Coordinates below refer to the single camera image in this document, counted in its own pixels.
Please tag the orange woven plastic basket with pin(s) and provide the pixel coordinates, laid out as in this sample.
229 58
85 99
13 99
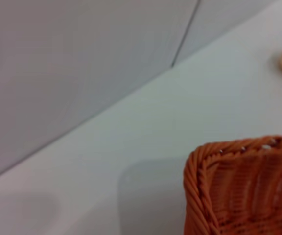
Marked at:
248 191

